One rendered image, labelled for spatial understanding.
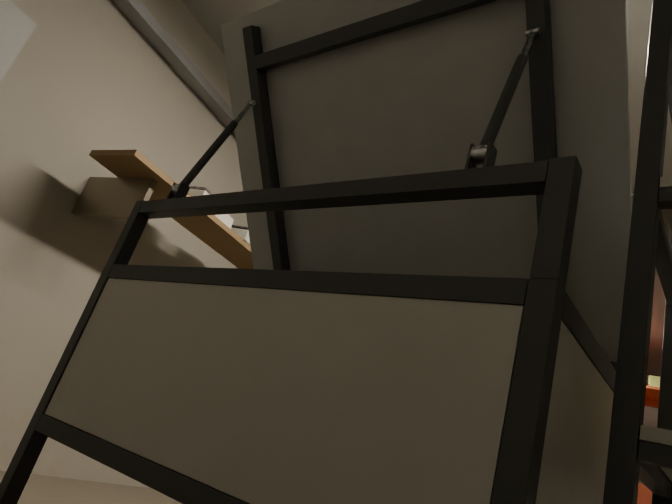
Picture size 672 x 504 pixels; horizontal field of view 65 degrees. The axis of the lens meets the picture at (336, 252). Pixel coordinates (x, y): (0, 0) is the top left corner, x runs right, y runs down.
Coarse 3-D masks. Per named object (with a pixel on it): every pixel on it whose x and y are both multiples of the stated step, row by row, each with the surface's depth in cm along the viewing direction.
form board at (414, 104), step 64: (320, 0) 149; (384, 0) 137; (512, 0) 118; (576, 0) 110; (320, 64) 153; (384, 64) 140; (448, 64) 129; (512, 64) 120; (576, 64) 112; (320, 128) 157; (384, 128) 144; (448, 128) 132; (512, 128) 123; (576, 128) 114; (256, 256) 184; (320, 256) 166; (384, 256) 151; (448, 256) 139; (512, 256) 128; (576, 256) 119
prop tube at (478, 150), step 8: (520, 56) 104; (520, 64) 103; (512, 72) 101; (520, 72) 102; (512, 80) 100; (504, 88) 99; (512, 88) 99; (504, 96) 97; (512, 96) 98; (504, 104) 96; (496, 112) 95; (504, 112) 95; (496, 120) 94; (488, 128) 93; (496, 128) 93; (488, 136) 91; (496, 136) 92; (480, 144) 91; (472, 152) 90; (480, 152) 89; (472, 160) 90; (480, 160) 89
